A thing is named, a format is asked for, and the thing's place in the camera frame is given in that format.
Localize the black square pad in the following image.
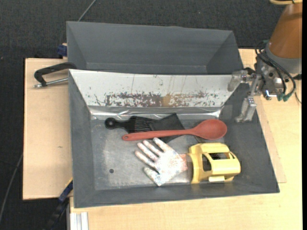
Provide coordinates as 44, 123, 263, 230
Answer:
150, 113, 186, 144

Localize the white speckled glove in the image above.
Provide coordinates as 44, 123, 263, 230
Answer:
134, 137, 189, 187

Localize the grey metal bin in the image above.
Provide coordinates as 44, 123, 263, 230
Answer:
66, 21, 281, 208

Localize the black pick comb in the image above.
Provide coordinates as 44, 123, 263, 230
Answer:
104, 115, 158, 134

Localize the pale wood flat board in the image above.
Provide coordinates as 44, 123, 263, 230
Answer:
23, 57, 73, 200

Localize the yellow toy truck cab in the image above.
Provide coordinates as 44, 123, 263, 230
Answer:
187, 142, 241, 184

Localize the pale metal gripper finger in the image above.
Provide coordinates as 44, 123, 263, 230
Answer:
227, 68, 255, 92
234, 96, 257, 123

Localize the red-brown plastic spoon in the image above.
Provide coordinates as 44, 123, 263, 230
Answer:
121, 119, 228, 142

